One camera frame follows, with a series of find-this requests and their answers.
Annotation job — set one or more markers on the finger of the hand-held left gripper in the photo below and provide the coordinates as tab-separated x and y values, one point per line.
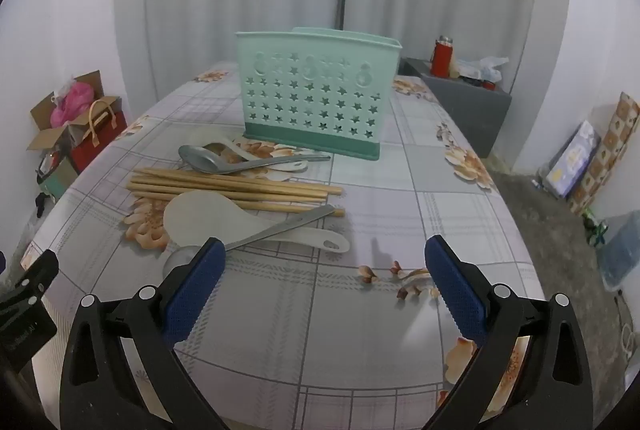
40	272

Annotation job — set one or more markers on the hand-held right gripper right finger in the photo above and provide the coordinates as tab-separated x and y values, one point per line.
457	295

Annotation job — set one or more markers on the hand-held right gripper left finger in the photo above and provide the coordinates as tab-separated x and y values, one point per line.
195	295

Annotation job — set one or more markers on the white rice paddle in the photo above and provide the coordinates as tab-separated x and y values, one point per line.
195	217

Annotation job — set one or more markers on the bundle of wooden chopsticks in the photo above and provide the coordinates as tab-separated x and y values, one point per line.
225	190

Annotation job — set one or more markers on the metal ladle spoon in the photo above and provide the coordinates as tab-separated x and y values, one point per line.
200	158

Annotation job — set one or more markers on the white plastic soup spoon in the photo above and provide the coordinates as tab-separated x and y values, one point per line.
240	148

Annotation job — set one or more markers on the green star-cut utensil holder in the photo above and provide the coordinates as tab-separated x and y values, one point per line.
310	104

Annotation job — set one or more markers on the teal gift bag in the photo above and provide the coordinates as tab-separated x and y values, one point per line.
57	180

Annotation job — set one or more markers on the floral checked tablecloth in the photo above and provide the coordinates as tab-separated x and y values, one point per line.
325	335

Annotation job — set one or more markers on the red paper bag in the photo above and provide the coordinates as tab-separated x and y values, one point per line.
100	134

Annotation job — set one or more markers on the small green object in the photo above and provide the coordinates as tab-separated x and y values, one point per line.
595	225

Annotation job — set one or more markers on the brown cardboard box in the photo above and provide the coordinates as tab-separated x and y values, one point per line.
42	109

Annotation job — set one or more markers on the clear plastic storage bin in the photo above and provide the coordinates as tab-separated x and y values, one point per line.
620	255

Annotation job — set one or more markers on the pink plastic bag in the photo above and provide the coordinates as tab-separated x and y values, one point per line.
70	107

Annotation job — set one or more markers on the pale blue flat box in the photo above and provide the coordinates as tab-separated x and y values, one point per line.
570	159

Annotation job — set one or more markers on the grey cabinet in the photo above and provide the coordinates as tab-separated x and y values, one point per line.
465	109

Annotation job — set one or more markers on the brown patterned flat box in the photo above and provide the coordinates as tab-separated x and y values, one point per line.
612	144

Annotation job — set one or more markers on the white plastic bag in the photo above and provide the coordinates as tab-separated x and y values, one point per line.
487	67

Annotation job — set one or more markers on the red thermos bottle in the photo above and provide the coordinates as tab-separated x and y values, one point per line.
442	59

